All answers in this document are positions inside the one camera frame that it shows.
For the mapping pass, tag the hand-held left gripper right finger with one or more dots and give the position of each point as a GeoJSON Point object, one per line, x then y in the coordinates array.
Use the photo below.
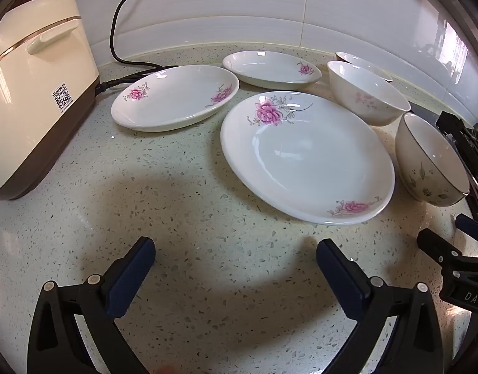
{"type": "Point", "coordinates": [342, 280]}

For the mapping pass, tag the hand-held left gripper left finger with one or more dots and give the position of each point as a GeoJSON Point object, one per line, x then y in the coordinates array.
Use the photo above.
{"type": "Point", "coordinates": [134, 276]}

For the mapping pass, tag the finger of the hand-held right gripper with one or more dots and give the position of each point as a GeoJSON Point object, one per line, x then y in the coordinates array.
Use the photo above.
{"type": "Point", "coordinates": [472, 228]}
{"type": "Point", "coordinates": [437, 247]}

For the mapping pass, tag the plain white bowl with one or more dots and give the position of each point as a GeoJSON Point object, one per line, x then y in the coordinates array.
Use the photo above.
{"type": "Point", "coordinates": [363, 63]}

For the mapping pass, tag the white leaf-pattern bowl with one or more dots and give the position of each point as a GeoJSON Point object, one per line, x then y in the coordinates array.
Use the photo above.
{"type": "Point", "coordinates": [430, 156]}

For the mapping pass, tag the black gas stove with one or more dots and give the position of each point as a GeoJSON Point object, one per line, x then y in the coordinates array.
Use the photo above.
{"type": "Point", "coordinates": [457, 128]}

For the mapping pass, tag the large white pink-flower plate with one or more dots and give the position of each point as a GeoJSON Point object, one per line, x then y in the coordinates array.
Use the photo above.
{"type": "Point", "coordinates": [301, 156]}

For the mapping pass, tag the white pink-flower bowl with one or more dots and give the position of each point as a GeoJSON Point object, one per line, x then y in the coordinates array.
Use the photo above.
{"type": "Point", "coordinates": [363, 89]}

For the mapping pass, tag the cream rice cooker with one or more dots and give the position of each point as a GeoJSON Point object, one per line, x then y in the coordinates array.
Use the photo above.
{"type": "Point", "coordinates": [40, 85]}

